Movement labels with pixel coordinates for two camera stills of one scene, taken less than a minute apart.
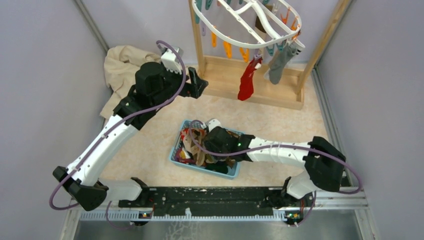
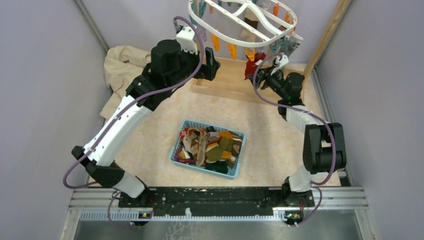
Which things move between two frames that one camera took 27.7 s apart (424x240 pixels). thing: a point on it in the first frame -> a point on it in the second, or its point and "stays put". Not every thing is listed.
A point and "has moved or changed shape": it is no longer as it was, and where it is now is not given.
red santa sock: [246, 85] has moved or changed shape
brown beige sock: [262, 34] -> [251, 20]
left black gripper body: [190, 89] -> [206, 70]
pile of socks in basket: [186, 153] stays put
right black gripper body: [209, 146] -> [273, 81]
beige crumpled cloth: [121, 63] stays put
